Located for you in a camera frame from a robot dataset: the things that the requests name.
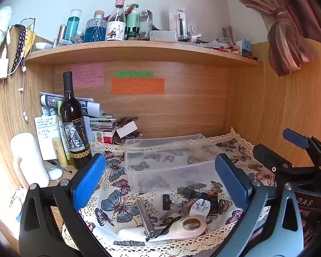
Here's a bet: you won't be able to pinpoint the white card with brown clips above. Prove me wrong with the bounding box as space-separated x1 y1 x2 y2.
115 116 143 143

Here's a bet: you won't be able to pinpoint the white handwritten paper note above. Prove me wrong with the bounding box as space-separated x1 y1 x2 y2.
34 116 60 160

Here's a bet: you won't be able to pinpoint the wooden shelf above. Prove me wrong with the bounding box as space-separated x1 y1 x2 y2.
25 40 264 67

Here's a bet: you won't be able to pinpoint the small black adapter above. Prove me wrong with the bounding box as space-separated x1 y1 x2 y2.
162 194 175 211

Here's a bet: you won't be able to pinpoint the blue glass bottle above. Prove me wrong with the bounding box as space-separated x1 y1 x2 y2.
84 11 107 43

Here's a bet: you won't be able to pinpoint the silver metal cylinder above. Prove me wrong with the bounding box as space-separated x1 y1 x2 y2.
137 199 157 242

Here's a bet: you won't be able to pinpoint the black and amber lighter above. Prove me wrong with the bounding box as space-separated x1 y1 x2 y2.
208 192 219 216

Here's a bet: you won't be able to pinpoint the stack of books and papers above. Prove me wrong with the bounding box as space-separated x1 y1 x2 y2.
39 92 117 144

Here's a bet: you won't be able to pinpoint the teal plastic bottle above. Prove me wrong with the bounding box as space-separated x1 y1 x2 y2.
64 9 82 42

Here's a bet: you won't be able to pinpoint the silver tube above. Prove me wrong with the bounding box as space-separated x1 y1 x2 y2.
56 24 67 46

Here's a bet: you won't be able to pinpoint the green sticky note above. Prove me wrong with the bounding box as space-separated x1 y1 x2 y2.
115 70 154 78

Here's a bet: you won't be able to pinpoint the round small mirror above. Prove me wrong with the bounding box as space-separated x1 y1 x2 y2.
46 167 64 181

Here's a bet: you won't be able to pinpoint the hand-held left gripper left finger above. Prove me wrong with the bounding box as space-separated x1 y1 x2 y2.
19 153 113 257

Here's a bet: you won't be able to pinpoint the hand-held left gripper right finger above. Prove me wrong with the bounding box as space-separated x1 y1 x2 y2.
215 153 304 257

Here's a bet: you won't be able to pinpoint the white tape roll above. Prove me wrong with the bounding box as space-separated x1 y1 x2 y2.
171 217 207 238

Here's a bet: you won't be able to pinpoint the white charger with cable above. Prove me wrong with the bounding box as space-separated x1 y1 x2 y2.
0 32 29 123

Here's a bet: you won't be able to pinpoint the butterfly print lace cloth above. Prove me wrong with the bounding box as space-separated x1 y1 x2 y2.
61 128 277 257

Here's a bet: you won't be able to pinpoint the blue and black small box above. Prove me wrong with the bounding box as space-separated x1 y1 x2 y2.
241 38 252 57

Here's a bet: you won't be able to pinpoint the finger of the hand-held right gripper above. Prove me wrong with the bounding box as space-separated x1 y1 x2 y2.
282 128 321 167
253 144 321 186

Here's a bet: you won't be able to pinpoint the clear plastic container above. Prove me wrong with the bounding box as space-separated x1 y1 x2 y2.
124 133 226 194

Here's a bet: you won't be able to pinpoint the dark beaded string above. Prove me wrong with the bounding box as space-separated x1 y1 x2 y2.
10 24 26 73

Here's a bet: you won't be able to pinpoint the dark wine bottle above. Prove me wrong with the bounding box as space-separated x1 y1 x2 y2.
59 71 93 170

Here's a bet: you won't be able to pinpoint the brown striped curtain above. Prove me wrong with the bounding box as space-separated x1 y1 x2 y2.
221 0 321 77

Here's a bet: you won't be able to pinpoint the black pen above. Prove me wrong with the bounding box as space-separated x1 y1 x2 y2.
47 160 73 173

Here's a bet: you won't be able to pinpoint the green pump bottle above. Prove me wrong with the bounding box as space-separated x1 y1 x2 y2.
125 3 140 40

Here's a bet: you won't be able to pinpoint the white paper towel roll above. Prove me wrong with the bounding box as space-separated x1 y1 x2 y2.
10 133 50 188

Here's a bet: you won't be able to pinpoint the clear bottle with picture label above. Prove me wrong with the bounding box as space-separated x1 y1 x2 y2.
105 0 126 41

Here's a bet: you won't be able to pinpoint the yellow tube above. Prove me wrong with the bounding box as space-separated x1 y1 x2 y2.
52 137 68 167

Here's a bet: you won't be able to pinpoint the white packaged item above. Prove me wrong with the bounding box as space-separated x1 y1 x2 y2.
169 7 189 37

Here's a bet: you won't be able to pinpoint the metal keys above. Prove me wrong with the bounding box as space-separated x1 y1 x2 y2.
160 203 191 220

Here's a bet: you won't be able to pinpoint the white plastic box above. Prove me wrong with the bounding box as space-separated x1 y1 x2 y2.
149 30 178 42

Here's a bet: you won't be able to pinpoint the orange sticky note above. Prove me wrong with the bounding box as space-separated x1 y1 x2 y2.
111 78 165 95

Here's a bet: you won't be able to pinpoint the pink sticky note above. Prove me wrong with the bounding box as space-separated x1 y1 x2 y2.
71 64 105 87

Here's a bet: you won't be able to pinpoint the clear glass jar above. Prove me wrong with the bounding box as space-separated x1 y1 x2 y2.
138 10 153 37

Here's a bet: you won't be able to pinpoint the white plug adapter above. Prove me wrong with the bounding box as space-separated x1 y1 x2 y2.
189 199 211 219

